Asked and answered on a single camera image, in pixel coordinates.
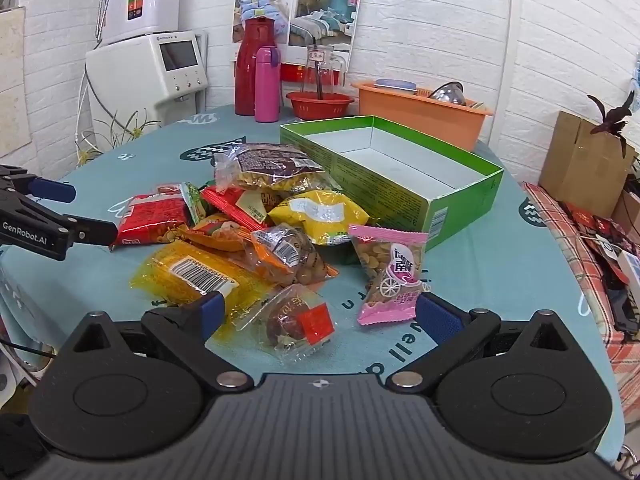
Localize red plastic basin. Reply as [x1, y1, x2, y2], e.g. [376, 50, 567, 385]
[286, 91, 355, 121]

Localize green cardboard box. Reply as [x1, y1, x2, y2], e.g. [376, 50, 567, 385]
[279, 115, 505, 252]

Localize glass pitcher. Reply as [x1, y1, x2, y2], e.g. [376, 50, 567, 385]
[301, 44, 347, 96]

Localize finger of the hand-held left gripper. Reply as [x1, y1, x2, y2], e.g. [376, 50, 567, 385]
[0, 164, 77, 206]
[62, 214, 120, 248]

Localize purple leaf plant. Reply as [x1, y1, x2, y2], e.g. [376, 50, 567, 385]
[587, 90, 640, 162]

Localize white water dispenser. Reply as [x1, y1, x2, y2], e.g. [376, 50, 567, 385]
[84, 30, 209, 125]

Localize yellow snack packet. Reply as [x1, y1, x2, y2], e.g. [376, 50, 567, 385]
[268, 189, 371, 246]

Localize wall poster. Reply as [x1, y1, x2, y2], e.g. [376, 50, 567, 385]
[231, 0, 362, 67]

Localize pink snack packet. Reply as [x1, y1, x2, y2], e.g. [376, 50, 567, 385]
[348, 224, 430, 327]

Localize plaid cloth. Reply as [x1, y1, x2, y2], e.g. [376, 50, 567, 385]
[519, 182, 640, 413]

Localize red thermos jug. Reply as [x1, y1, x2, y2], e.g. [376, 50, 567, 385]
[234, 17, 277, 116]

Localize white water purifier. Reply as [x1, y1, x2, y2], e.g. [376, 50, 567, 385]
[100, 0, 183, 46]

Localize grey water hose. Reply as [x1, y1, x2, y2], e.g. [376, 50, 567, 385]
[96, 0, 122, 37]

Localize yellow transparent barcode packet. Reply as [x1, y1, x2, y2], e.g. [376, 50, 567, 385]
[130, 239, 277, 327]

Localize red bean snack packet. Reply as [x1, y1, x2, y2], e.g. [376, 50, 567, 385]
[110, 184, 194, 247]

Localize clear red-label date packet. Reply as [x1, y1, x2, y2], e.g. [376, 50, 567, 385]
[234, 283, 336, 364]

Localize black cable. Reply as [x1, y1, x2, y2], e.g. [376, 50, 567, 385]
[0, 340, 57, 360]

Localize orange plastic basket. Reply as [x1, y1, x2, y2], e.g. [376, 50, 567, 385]
[350, 80, 495, 153]

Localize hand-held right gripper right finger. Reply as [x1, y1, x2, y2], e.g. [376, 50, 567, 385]
[387, 292, 585, 394]

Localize clear brown-label peanut packet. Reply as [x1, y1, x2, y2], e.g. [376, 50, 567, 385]
[214, 143, 334, 194]

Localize blue plastic lid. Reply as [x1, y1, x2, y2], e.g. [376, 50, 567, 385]
[375, 79, 418, 94]

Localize green snack packet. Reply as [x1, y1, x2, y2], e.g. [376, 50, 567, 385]
[179, 182, 207, 227]

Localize brown cardboard box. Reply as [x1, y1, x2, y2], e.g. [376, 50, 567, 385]
[538, 110, 637, 218]

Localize metal bowl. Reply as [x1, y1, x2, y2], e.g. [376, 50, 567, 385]
[429, 81, 468, 107]

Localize yellow flowering plant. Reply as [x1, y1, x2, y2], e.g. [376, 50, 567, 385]
[75, 108, 162, 168]

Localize red gift packets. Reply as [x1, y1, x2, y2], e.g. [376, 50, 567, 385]
[559, 201, 640, 283]

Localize teal printed tablecloth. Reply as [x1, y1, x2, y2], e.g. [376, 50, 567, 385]
[0, 104, 626, 466]

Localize orange nut snack packet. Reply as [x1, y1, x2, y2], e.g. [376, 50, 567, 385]
[249, 224, 339, 289]

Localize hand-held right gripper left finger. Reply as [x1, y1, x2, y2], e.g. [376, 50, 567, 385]
[57, 293, 255, 394]

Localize red cracker snack packet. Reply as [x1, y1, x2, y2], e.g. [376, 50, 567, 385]
[201, 185, 282, 232]

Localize pink thermos bottle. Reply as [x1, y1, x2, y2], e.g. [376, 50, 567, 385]
[254, 46, 282, 124]

